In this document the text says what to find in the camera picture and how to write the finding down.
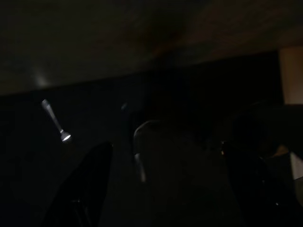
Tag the silver metal spoon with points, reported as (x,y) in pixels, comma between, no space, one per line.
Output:
(55,120)

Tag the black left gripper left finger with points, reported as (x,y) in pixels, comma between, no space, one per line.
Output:
(85,189)

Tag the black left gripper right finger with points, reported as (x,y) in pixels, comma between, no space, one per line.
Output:
(258,194)

